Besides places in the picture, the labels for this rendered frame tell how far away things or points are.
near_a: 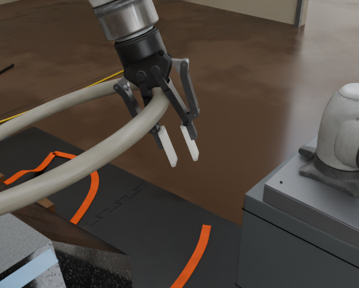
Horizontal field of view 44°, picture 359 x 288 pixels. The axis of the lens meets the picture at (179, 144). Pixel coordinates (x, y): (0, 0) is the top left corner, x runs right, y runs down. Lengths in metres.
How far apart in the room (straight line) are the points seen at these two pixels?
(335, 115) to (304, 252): 0.40
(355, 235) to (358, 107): 0.33
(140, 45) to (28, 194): 0.27
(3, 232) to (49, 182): 0.61
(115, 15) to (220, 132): 2.62
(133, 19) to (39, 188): 0.28
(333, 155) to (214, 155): 1.77
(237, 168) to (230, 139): 0.35
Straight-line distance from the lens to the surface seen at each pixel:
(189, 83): 0.72
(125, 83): 0.75
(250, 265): 1.53
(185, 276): 2.16
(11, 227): 1.21
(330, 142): 1.28
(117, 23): 0.69
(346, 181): 1.33
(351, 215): 1.27
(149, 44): 0.70
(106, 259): 1.31
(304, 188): 1.31
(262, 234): 1.41
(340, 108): 1.23
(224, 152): 3.03
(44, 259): 1.14
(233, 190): 2.69
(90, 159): 0.61
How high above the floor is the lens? 1.63
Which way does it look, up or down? 32 degrees down
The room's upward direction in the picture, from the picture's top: straight up
